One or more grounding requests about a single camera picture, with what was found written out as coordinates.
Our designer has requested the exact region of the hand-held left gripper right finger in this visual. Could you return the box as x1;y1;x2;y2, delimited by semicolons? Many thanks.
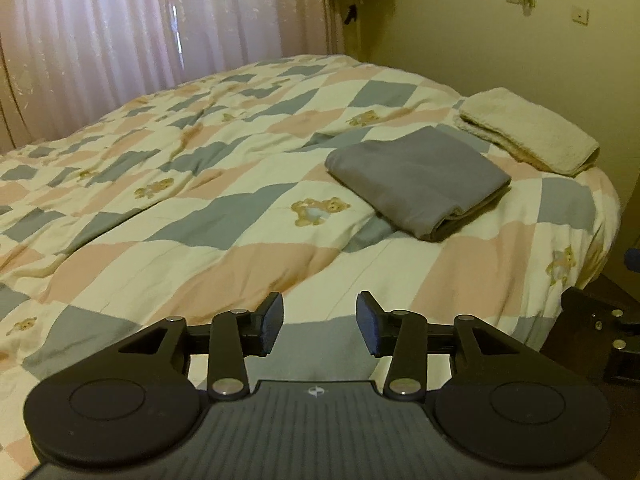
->
356;291;523;402

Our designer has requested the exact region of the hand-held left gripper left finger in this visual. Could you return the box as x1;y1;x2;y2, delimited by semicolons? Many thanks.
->
117;291;285;402

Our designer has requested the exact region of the grey garment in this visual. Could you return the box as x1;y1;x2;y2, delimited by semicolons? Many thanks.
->
325;126;512;244

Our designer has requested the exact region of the checked bear print quilt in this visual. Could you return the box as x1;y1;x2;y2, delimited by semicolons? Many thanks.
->
0;54;622;461

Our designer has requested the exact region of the folded beige towel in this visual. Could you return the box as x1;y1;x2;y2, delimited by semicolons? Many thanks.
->
453;87;600;177

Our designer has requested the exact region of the pink sheer curtain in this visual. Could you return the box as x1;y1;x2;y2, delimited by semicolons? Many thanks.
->
0;0;347;153

